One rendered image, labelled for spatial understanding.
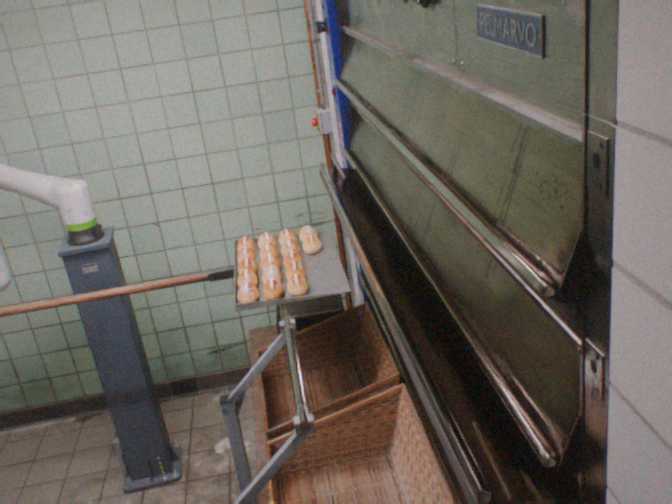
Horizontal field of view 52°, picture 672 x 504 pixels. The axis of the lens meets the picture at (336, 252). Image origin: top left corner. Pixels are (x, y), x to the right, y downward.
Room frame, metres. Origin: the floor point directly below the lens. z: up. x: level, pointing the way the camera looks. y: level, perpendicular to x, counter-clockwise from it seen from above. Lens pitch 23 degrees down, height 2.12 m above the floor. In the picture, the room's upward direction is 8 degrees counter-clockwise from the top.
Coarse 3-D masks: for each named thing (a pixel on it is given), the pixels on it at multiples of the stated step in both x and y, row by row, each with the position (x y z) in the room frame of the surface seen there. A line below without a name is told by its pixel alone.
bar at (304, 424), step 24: (288, 312) 1.86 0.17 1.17; (288, 336) 1.71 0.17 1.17; (264, 360) 1.78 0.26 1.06; (288, 360) 1.59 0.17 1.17; (240, 384) 1.78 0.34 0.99; (240, 408) 1.78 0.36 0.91; (240, 432) 1.77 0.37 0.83; (312, 432) 1.31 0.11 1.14; (240, 456) 1.76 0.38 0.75; (288, 456) 1.31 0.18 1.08; (240, 480) 1.76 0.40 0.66; (264, 480) 1.30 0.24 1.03
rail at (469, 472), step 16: (336, 192) 2.13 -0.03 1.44; (352, 224) 1.82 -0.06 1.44; (368, 256) 1.58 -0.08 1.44; (384, 288) 1.39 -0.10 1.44; (384, 304) 1.34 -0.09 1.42; (400, 320) 1.24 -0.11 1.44; (400, 336) 1.19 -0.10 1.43; (416, 352) 1.11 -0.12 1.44; (416, 368) 1.07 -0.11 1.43; (432, 384) 1.00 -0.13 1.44; (432, 400) 0.96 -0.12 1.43; (448, 416) 0.91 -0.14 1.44; (448, 432) 0.87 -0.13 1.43; (464, 448) 0.83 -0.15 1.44; (464, 464) 0.79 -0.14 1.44; (480, 480) 0.76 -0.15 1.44; (480, 496) 0.73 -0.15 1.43
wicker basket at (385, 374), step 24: (360, 312) 2.47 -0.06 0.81; (312, 336) 2.45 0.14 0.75; (336, 336) 2.46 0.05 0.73; (360, 336) 2.47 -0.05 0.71; (336, 360) 2.46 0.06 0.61; (360, 360) 2.42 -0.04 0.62; (384, 360) 2.11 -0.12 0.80; (264, 384) 2.34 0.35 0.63; (312, 384) 2.35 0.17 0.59; (336, 384) 2.33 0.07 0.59; (360, 384) 2.30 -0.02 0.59; (384, 384) 1.93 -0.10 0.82; (264, 408) 2.02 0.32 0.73; (288, 408) 2.21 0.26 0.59; (312, 408) 2.19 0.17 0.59; (336, 408) 2.17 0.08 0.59; (288, 432) 1.90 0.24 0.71
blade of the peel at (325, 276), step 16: (256, 240) 2.45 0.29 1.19; (320, 240) 2.39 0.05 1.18; (256, 256) 2.32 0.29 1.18; (304, 256) 2.26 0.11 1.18; (320, 256) 2.24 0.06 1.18; (336, 256) 2.22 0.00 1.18; (320, 272) 2.10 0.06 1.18; (336, 272) 2.08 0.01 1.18; (320, 288) 1.98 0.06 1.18; (336, 288) 1.96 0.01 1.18; (240, 304) 1.91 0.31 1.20; (256, 304) 1.91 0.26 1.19; (272, 304) 1.91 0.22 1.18
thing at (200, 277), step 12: (192, 276) 2.16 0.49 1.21; (204, 276) 2.16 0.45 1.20; (120, 288) 2.14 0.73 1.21; (132, 288) 2.14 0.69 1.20; (144, 288) 2.14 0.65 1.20; (156, 288) 2.14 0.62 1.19; (48, 300) 2.12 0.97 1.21; (60, 300) 2.12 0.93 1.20; (72, 300) 2.12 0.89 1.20; (84, 300) 2.12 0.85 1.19; (0, 312) 2.10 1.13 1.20; (12, 312) 2.10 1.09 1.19; (24, 312) 2.11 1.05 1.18
